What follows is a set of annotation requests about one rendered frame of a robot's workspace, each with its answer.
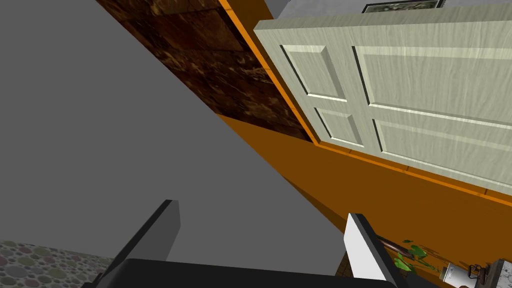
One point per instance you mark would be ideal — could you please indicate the framed wall picture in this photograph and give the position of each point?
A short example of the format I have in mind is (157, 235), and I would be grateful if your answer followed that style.
(402, 6)

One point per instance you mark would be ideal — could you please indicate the green leafy plant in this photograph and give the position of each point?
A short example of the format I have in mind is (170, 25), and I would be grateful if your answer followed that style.
(412, 256)

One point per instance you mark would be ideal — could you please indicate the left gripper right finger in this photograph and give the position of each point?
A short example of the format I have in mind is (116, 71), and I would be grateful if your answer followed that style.
(366, 252)

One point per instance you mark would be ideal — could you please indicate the pale green panelled door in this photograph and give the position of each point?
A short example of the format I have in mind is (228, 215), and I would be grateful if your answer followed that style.
(400, 88)

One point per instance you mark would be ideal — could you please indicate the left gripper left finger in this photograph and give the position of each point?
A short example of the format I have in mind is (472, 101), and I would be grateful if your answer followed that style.
(154, 236)

